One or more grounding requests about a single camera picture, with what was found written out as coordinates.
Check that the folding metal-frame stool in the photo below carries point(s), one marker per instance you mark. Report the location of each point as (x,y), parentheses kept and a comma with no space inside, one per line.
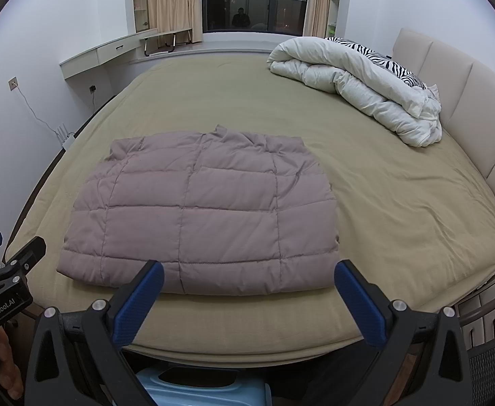
(163,40)

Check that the zebra print pillow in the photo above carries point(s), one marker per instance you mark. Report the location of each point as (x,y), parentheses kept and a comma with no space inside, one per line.
(383,59)

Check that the white folded duvet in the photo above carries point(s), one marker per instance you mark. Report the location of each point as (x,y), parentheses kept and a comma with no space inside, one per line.
(357,89)

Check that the white drawer unit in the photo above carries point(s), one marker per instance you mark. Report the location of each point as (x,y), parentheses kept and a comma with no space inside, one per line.
(484,308)

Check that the white wall outlet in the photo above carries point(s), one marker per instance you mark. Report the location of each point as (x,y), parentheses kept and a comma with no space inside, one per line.
(12,83)

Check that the beige padded headboard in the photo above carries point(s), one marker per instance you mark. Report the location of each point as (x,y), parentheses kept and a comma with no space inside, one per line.
(463,93)

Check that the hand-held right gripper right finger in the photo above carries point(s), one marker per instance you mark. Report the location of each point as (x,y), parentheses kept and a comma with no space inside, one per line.
(359,304)

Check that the person's left hand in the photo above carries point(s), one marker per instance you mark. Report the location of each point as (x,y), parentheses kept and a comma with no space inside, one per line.
(6,363)

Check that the light blue plastic stool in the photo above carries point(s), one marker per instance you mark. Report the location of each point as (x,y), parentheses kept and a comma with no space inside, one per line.
(196,385)

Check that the taupe puffer jacket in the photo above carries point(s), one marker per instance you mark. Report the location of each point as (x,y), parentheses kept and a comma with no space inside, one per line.
(196,215)

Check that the black mesh chair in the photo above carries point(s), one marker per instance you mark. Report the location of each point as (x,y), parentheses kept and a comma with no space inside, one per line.
(493,368)

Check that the dark window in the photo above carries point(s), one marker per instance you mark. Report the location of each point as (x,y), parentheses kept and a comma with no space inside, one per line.
(256,0)

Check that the white wall-mounted desk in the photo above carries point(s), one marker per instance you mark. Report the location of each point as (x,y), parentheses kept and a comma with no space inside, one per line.
(99,53)

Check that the beige curtain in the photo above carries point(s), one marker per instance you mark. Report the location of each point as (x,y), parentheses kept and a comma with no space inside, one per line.
(173,4)
(317,2)

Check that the white router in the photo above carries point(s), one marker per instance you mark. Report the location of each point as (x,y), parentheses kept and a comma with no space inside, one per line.
(65,138)

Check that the bed with olive sheet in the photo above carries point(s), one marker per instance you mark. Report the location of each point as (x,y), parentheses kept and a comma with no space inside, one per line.
(378,203)

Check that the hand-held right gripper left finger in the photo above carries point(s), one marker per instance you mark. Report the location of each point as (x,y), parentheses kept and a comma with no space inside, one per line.
(139,304)

